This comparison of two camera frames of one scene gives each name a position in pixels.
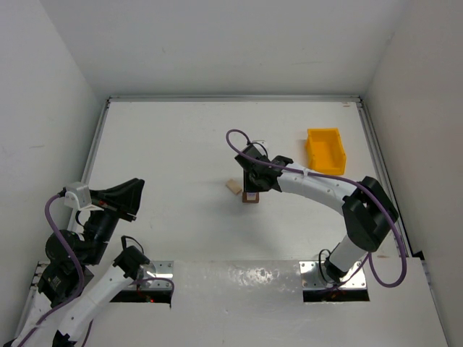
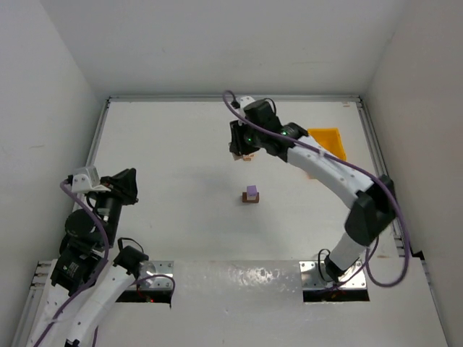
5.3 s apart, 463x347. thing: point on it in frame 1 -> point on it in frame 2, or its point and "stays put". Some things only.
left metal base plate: (155, 275) stays put
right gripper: (251, 184) -> (236, 136)
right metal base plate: (314, 276) stays put
